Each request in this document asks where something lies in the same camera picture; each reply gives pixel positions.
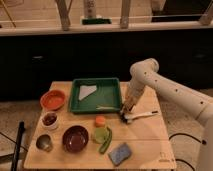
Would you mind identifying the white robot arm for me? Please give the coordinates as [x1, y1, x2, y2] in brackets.
[122, 58, 213, 171]

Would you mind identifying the purple bowl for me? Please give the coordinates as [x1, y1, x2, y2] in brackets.
[62, 125, 89, 153]

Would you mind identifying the orange bowl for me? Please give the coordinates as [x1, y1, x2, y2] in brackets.
[40, 90, 66, 110]

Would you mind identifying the small white bowl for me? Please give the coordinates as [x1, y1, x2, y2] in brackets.
[41, 112, 59, 130]

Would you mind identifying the green plastic tray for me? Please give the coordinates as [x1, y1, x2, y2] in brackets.
[68, 78, 122, 114]

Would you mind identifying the light green cup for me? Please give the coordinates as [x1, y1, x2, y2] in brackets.
[93, 127, 109, 144]

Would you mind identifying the blue sponge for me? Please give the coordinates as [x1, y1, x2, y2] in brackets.
[108, 143, 132, 166]

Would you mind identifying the metal cup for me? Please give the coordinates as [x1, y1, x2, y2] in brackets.
[36, 134, 53, 152]

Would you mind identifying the black pole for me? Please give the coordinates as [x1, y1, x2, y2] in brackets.
[10, 121, 25, 171]

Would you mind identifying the white handled brush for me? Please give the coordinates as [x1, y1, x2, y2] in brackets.
[121, 111, 158, 124]

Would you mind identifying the black cable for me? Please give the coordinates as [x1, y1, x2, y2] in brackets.
[168, 132, 206, 146]

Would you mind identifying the green base of post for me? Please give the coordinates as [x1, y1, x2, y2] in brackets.
[82, 18, 111, 25]

